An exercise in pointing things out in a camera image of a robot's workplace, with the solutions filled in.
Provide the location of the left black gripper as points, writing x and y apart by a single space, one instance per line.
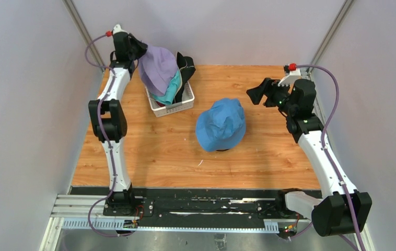
142 47

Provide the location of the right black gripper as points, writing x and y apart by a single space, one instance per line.
256 94

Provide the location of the purple bucket hat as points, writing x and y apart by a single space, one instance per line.
158 70

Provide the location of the blue bucket hat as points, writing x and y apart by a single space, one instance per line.
221 127

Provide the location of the teal hat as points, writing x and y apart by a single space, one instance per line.
171 91

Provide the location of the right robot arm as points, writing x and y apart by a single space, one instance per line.
342 209

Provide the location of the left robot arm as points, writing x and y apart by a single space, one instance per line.
108 121

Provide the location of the black hat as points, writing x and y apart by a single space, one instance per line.
187 69

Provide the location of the white perforated plastic basket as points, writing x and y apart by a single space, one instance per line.
188 98

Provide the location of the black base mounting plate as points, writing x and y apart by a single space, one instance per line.
197 208

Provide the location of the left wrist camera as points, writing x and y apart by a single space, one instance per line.
116 29

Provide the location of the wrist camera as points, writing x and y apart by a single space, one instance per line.
116 29
292 73

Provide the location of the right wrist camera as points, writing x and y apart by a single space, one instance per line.
292 73

